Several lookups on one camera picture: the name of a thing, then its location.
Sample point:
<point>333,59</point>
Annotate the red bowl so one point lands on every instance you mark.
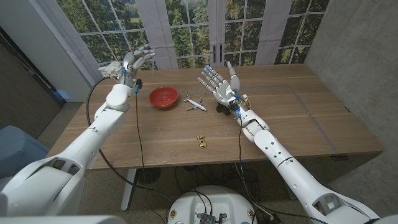
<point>163,97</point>

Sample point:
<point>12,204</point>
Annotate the blue-grey bin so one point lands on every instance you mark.
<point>18,149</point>

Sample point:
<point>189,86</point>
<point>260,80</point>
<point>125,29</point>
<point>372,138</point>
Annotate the black round floor fan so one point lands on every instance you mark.
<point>149,175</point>

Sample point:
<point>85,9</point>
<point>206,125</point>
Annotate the white table leg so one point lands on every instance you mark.
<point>128,189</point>

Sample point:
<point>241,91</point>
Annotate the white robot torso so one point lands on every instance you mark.
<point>211,202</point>

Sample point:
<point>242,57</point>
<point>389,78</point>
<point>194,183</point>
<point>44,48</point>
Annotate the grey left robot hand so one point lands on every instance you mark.
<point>135,63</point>

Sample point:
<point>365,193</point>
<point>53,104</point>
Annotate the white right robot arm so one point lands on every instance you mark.
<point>295,168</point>

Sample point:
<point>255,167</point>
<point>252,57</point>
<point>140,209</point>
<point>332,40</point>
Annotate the black backdrop frame bar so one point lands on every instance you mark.
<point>31,68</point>

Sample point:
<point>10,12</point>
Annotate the white robot body edge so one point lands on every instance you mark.
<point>62,220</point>

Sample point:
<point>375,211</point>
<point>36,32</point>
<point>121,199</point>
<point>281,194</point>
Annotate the small blue box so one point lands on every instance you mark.
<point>63,94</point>

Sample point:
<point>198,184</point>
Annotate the clear plastic pipette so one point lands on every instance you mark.
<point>153,67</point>

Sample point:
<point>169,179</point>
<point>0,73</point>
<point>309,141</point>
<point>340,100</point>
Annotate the white toy airplane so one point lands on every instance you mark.
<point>195,104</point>

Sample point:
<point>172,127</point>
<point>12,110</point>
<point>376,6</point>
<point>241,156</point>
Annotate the yellow toy car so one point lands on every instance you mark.
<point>201,141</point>

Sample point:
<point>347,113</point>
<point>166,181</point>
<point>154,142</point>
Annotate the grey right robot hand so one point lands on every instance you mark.
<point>222,85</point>

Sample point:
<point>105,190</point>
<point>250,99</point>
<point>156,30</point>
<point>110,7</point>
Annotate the window forest print backdrop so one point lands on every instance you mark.
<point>192,31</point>

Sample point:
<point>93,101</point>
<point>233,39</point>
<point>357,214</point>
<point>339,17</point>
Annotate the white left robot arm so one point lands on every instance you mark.
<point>68,158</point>

